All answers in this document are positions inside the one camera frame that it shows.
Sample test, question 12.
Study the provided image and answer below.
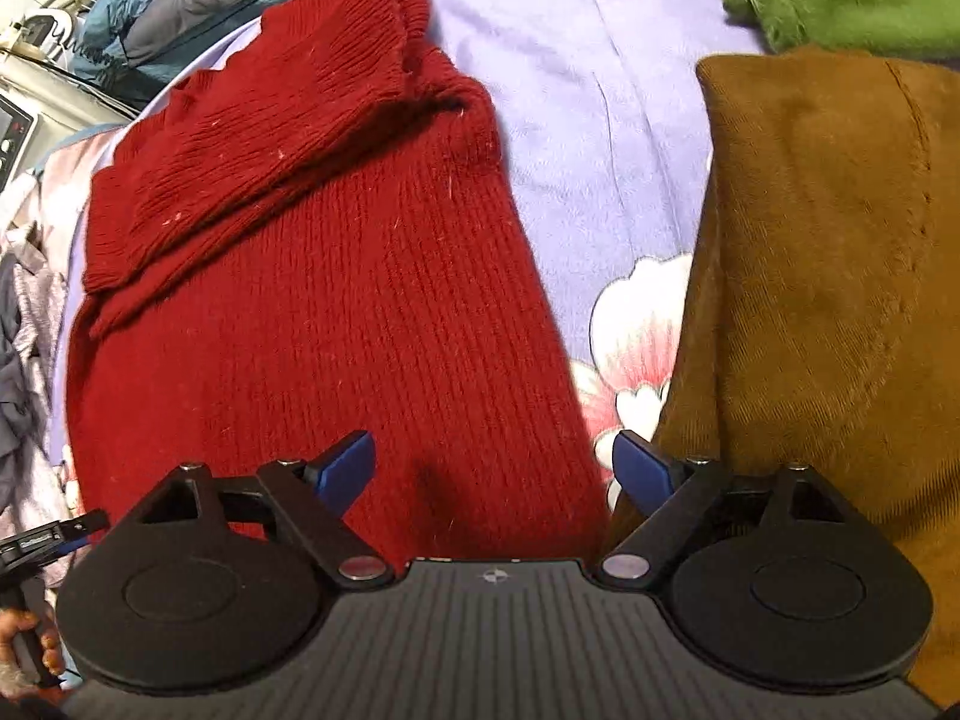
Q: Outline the red knitted cardigan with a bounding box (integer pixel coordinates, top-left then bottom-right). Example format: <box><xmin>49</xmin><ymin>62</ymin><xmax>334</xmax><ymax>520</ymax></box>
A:
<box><xmin>64</xmin><ymin>0</ymin><xmax>612</xmax><ymax>567</ymax></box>

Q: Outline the white machine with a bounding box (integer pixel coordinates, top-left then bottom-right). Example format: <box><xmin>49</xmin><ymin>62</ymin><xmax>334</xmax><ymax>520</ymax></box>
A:
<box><xmin>0</xmin><ymin>6</ymin><xmax>147</xmax><ymax>132</ymax></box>

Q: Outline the grey appliance with panel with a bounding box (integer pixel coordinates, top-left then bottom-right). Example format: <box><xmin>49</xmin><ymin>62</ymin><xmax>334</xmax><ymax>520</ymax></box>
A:
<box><xmin>0</xmin><ymin>86</ymin><xmax>44</xmax><ymax>190</ymax></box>

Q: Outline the dark grey garment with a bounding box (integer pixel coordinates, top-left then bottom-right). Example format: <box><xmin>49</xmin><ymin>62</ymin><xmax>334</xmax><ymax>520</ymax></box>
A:
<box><xmin>0</xmin><ymin>259</ymin><xmax>57</xmax><ymax>515</ymax></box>

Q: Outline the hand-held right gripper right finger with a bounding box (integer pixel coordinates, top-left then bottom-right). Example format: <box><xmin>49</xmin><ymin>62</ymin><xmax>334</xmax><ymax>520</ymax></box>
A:
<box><xmin>595</xmin><ymin>429</ymin><xmax>887</xmax><ymax>590</ymax></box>

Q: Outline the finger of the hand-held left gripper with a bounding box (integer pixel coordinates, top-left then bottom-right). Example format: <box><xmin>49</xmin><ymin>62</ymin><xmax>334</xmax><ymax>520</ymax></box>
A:
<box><xmin>57</xmin><ymin>510</ymin><xmax>111</xmax><ymax>547</ymax></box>

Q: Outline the person's left hand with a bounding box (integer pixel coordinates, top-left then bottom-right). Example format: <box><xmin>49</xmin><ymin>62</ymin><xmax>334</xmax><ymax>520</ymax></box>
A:
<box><xmin>0</xmin><ymin>607</ymin><xmax>67</xmax><ymax>692</ymax></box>

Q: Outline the brown corduroy garment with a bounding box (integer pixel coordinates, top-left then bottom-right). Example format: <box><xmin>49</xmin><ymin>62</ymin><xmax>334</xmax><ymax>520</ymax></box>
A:
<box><xmin>607</xmin><ymin>45</ymin><xmax>960</xmax><ymax>710</ymax></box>

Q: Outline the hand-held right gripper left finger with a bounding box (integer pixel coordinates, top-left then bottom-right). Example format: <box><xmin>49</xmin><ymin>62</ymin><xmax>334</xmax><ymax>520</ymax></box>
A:
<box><xmin>103</xmin><ymin>429</ymin><xmax>395</xmax><ymax>590</ymax></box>

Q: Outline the mauve striped garment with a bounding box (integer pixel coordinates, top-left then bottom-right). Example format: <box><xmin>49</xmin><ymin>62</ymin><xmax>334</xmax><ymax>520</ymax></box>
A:
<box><xmin>0</xmin><ymin>165</ymin><xmax>95</xmax><ymax>593</ymax></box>

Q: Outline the purple floral bedsheet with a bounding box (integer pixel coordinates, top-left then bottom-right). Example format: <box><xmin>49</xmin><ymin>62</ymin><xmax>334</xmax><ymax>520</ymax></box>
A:
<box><xmin>41</xmin><ymin>0</ymin><xmax>773</xmax><ymax>533</ymax></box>

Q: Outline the grey towel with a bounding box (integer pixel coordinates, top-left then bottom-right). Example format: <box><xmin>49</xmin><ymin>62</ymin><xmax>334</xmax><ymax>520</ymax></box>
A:
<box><xmin>124</xmin><ymin>0</ymin><xmax>395</xmax><ymax>68</ymax></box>

